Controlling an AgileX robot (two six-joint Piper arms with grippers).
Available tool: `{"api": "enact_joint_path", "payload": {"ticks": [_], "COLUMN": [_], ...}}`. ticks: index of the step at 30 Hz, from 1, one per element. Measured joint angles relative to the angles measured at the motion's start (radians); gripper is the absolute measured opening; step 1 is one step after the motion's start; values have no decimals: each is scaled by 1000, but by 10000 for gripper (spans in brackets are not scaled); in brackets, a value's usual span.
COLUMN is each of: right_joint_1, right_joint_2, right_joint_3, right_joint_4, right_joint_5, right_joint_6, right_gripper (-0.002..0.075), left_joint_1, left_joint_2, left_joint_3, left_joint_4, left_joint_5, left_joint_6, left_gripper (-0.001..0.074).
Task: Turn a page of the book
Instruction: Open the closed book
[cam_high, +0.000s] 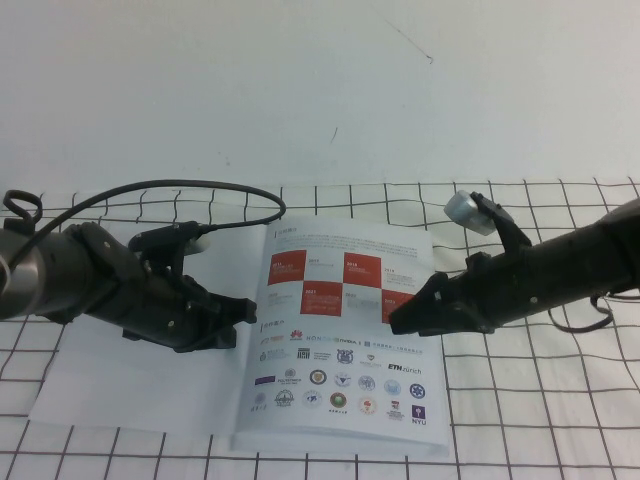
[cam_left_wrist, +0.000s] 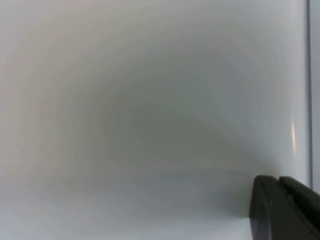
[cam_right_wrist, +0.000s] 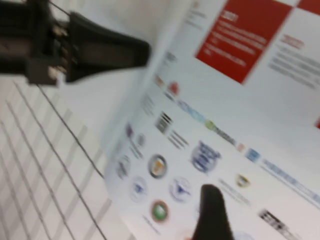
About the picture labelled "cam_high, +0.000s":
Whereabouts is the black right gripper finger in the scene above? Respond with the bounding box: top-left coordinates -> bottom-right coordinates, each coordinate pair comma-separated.
393,303 -> 482,336
388,271 -> 451,335

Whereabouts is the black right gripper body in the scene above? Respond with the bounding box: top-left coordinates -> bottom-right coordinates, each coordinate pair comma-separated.
446,243 -> 540,335

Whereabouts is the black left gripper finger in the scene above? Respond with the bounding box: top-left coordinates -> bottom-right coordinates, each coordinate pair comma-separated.
213,297 -> 259,328
191,324 -> 238,352

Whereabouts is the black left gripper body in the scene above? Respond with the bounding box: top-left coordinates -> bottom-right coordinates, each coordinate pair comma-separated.
118,261 -> 218,355

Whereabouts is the white printed booklet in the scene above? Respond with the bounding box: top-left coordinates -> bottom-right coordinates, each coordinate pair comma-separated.
27,214 -> 450,460

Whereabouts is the white black-grid tablecloth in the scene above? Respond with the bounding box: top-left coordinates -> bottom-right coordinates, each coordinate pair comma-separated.
0,177 -> 640,480

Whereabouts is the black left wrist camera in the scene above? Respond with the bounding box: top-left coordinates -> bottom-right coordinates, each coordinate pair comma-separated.
128,222 -> 212,281

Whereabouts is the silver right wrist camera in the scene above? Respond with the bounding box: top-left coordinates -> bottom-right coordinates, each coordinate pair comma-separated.
443,189 -> 532,261

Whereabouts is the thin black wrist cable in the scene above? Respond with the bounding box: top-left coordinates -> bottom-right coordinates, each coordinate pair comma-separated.
548,291 -> 640,335

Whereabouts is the thick black camera cable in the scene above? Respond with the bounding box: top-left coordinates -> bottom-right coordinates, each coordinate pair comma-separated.
9,177 -> 289,266

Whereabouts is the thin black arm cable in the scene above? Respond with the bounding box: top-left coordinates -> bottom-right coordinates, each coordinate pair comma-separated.
1,188 -> 42,222

